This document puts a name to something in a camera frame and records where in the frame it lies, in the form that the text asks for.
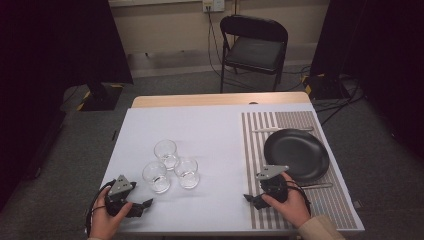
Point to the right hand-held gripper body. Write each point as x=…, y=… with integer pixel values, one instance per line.
x=275, y=186

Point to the person's left hand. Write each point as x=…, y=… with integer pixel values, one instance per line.
x=101, y=220

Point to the black stand base yellow tape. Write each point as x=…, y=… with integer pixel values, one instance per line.
x=325, y=87
x=101, y=98

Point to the person's right hand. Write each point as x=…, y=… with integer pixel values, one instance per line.
x=295, y=206

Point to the black folding chair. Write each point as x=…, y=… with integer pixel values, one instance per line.
x=255, y=53

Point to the black round plate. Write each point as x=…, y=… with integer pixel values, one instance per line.
x=300, y=150

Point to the wooden table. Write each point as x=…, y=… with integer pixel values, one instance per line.
x=216, y=99

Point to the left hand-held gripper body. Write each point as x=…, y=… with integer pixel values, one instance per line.
x=120, y=188

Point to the striped grey placemat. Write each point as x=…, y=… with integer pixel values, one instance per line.
x=333, y=203

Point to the silver knife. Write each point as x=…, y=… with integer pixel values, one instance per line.
x=266, y=129

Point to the white table mat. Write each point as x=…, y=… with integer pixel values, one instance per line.
x=206, y=133

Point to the white wall socket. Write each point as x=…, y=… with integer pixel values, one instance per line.
x=214, y=5

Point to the silver fork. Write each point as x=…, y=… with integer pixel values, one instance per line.
x=320, y=185

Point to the black curtain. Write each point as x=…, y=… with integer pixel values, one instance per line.
x=50, y=66
x=386, y=50

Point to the clear drinking glass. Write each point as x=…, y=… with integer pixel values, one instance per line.
x=187, y=173
x=166, y=154
x=156, y=176

